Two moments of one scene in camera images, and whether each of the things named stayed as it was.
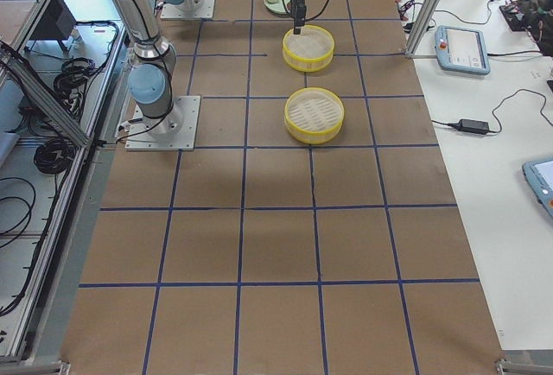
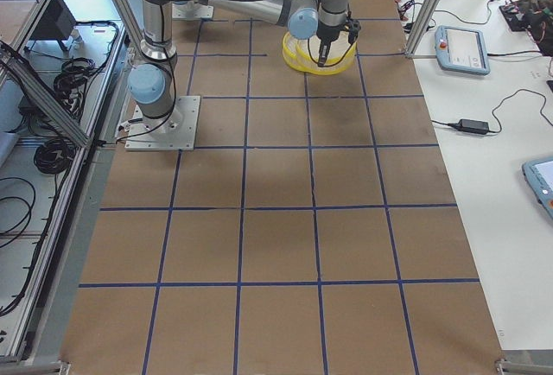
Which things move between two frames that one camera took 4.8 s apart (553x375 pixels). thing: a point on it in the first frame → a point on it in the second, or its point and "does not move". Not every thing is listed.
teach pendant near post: (460, 50) does not move
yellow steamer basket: (311, 51) does not move
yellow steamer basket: (314, 115) → (341, 55)
